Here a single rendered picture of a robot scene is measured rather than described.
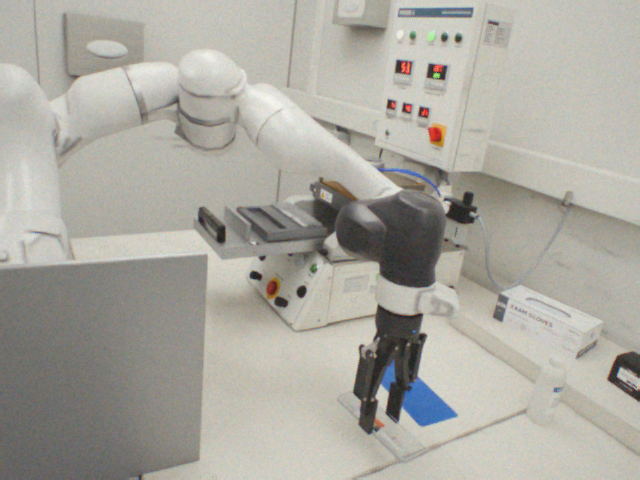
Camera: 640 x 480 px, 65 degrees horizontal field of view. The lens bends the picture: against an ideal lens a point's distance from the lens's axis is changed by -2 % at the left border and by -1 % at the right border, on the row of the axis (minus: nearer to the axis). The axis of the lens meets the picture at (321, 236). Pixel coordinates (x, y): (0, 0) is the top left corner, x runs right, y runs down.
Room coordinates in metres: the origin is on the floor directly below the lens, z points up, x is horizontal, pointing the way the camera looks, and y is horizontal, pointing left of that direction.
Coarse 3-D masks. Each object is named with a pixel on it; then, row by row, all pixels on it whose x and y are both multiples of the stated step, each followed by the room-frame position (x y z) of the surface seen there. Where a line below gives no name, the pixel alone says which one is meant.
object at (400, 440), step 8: (352, 392) 0.80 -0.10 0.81; (344, 400) 0.77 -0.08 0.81; (352, 400) 0.78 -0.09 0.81; (352, 408) 0.75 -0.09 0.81; (376, 416) 0.74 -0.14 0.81; (384, 416) 0.74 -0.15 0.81; (376, 424) 0.72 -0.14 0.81; (384, 424) 0.72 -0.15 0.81; (392, 424) 0.72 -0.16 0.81; (400, 424) 0.72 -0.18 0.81; (376, 432) 0.70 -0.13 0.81; (384, 432) 0.70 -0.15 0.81; (392, 432) 0.70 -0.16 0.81; (400, 432) 0.70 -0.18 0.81; (408, 432) 0.71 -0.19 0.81; (384, 440) 0.68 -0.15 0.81; (392, 440) 0.68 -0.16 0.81; (400, 440) 0.68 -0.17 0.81; (408, 440) 0.69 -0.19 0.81; (416, 440) 0.69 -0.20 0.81; (392, 448) 0.66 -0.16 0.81; (400, 448) 0.67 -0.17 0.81; (408, 448) 0.67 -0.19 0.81; (416, 448) 0.67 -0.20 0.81; (424, 448) 0.67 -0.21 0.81; (400, 456) 0.65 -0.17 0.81; (408, 456) 0.65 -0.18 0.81
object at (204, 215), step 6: (204, 210) 1.17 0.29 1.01; (198, 216) 1.19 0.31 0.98; (204, 216) 1.15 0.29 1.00; (210, 216) 1.13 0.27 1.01; (210, 222) 1.12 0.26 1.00; (216, 222) 1.10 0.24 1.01; (216, 228) 1.08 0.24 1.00; (222, 228) 1.08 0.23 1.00; (222, 234) 1.08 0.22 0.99; (216, 240) 1.08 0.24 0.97; (222, 240) 1.08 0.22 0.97
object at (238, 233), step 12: (216, 216) 1.25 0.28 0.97; (228, 216) 1.21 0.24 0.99; (240, 216) 1.16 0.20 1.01; (204, 228) 1.15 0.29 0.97; (228, 228) 1.17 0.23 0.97; (240, 228) 1.14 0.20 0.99; (204, 240) 1.15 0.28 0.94; (228, 240) 1.09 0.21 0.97; (240, 240) 1.10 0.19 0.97; (252, 240) 1.11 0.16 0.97; (300, 240) 1.15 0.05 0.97; (312, 240) 1.17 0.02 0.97; (324, 240) 1.19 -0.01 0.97; (216, 252) 1.07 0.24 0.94; (228, 252) 1.05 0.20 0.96; (240, 252) 1.07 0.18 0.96; (252, 252) 1.08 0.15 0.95; (264, 252) 1.10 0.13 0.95; (276, 252) 1.12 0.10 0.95; (288, 252) 1.13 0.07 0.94
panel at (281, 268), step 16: (272, 256) 1.32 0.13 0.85; (288, 256) 1.26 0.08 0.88; (272, 272) 1.28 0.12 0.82; (288, 272) 1.23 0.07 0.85; (304, 272) 1.18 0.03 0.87; (320, 272) 1.14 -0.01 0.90; (256, 288) 1.29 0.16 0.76; (288, 288) 1.19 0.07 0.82; (272, 304) 1.20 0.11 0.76; (288, 304) 1.16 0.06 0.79; (304, 304) 1.12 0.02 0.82; (288, 320) 1.13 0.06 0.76
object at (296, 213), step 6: (276, 204) 1.32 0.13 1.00; (282, 204) 1.32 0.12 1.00; (288, 204) 1.33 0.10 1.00; (282, 210) 1.27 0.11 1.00; (288, 210) 1.28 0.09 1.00; (294, 210) 1.28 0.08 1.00; (300, 210) 1.29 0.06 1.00; (294, 216) 1.23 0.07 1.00; (300, 216) 1.24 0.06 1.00; (306, 216) 1.24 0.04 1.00; (300, 222) 1.19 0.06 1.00; (306, 222) 1.19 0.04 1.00; (312, 222) 1.20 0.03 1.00; (318, 222) 1.21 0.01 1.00
